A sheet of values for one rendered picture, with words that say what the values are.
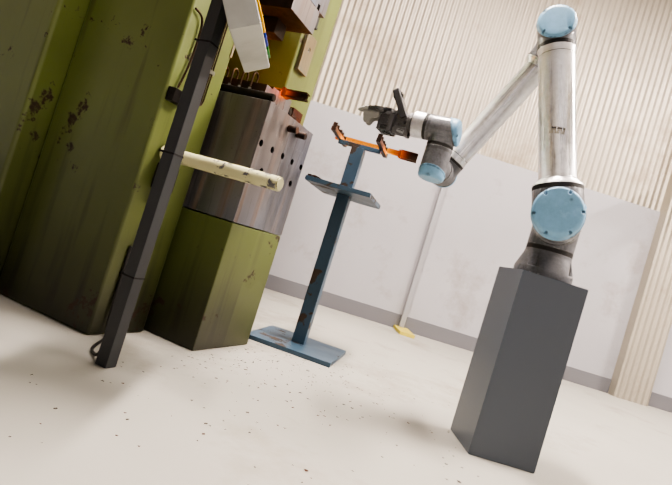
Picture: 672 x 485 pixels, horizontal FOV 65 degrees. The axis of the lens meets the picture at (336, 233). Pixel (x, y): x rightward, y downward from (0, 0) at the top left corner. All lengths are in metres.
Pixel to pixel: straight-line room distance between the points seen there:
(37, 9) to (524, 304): 1.87
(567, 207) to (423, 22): 3.39
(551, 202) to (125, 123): 1.34
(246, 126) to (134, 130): 0.38
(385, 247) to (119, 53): 2.98
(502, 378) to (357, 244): 2.79
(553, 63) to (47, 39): 1.63
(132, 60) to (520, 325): 1.51
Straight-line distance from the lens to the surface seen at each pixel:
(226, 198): 1.91
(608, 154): 5.12
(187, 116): 1.53
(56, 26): 2.10
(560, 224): 1.67
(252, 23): 1.41
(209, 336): 2.00
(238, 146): 1.94
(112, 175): 1.85
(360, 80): 4.62
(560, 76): 1.83
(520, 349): 1.80
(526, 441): 1.88
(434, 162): 1.79
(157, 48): 1.89
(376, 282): 4.44
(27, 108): 2.06
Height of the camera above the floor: 0.49
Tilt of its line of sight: 2 degrees up
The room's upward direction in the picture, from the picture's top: 17 degrees clockwise
